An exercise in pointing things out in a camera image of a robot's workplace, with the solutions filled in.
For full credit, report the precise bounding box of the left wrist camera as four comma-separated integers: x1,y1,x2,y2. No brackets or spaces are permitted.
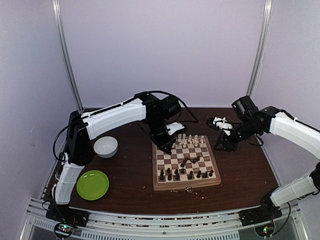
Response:
166,122,187,136

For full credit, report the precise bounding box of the green plate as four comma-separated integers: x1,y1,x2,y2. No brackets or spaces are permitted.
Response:
76,170,110,201

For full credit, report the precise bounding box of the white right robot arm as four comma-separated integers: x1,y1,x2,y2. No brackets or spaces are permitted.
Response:
206,95,320,221

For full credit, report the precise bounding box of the aluminium front frame rail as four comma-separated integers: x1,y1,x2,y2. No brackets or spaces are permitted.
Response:
18,198,309,240

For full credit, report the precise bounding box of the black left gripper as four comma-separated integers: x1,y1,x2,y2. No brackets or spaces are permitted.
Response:
146,117,177,154

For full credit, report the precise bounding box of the aluminium corner frame post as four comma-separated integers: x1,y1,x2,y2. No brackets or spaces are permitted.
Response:
52,0,84,113

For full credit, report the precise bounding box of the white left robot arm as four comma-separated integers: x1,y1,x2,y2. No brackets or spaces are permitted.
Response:
51,91,186,222

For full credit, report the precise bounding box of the dark rook chess piece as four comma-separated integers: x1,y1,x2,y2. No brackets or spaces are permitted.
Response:
159,169,166,182

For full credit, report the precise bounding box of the white ceramic bowl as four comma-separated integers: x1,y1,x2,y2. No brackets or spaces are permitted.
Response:
93,136,119,159

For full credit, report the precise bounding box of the wooden chess board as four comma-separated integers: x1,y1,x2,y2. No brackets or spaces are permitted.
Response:
152,134,222,191

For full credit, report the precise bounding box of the right aluminium corner post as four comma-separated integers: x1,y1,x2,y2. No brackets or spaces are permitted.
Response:
246,0,274,99

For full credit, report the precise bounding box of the dark knight chess piece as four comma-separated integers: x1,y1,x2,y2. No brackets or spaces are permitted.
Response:
167,174,173,181

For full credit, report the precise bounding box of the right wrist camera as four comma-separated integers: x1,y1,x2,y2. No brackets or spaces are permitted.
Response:
206,117,234,135

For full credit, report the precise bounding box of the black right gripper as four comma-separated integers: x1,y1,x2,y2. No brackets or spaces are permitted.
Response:
213,117,261,152

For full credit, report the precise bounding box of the dark knight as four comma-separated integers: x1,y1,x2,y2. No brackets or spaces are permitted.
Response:
202,171,208,179

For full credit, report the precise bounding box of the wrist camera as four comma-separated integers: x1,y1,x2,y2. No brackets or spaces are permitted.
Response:
206,117,234,135
166,122,187,136

